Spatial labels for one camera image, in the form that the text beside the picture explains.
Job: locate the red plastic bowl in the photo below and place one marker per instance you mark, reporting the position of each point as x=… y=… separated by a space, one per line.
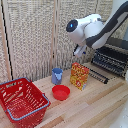
x=61 y=92

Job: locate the yellow red cereal box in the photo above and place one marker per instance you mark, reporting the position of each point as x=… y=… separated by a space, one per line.
x=79 y=76

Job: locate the blue cup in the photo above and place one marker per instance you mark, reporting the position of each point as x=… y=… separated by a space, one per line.
x=57 y=76

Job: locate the white black Franka robot arm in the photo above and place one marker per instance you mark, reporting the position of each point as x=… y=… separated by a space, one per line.
x=96 y=31

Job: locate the black oven rack appliance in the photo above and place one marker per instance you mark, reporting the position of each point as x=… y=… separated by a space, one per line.
x=111 y=60

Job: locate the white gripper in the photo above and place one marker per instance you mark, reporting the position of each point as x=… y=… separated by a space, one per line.
x=79 y=50

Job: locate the red shopping basket blue rim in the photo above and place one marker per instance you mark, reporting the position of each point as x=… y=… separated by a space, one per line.
x=23 y=103

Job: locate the woven folding screen panel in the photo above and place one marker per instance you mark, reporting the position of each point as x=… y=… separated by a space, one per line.
x=105 y=8
x=68 y=50
x=31 y=36

